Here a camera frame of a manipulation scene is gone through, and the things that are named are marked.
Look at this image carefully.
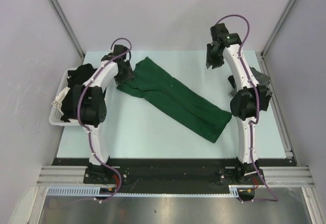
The blue slotted cable duct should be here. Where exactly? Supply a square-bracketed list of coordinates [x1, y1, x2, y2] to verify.
[47, 186, 100, 196]

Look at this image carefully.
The black t shirt in basket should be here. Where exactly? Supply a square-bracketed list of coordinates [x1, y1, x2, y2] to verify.
[61, 64, 96, 122]

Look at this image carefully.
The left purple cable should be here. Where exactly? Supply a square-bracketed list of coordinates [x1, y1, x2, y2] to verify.
[77, 38, 133, 184]

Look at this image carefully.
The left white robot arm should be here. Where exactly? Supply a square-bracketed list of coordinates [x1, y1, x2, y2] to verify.
[72, 44, 134, 183]

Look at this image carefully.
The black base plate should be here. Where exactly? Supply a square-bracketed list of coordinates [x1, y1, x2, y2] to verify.
[52, 158, 295, 194]

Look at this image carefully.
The right aluminium corner post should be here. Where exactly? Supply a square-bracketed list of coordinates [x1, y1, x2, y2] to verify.
[260, 0, 298, 57]

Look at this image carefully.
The left aluminium corner post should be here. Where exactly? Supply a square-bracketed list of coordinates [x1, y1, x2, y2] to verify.
[48, 0, 85, 60]

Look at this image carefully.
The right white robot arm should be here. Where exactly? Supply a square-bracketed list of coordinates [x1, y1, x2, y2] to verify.
[206, 23, 268, 184]

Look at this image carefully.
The white plastic basket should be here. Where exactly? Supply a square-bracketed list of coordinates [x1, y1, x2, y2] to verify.
[49, 67, 79, 127]

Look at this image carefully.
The aluminium corner post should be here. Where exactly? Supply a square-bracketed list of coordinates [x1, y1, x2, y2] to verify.
[48, 0, 85, 60]
[260, 0, 298, 57]

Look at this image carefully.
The white t shirt in basket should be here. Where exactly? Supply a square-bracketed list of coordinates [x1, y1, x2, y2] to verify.
[51, 86, 77, 122]

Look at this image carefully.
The green t shirt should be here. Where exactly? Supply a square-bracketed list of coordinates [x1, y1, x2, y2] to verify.
[117, 57, 232, 143]

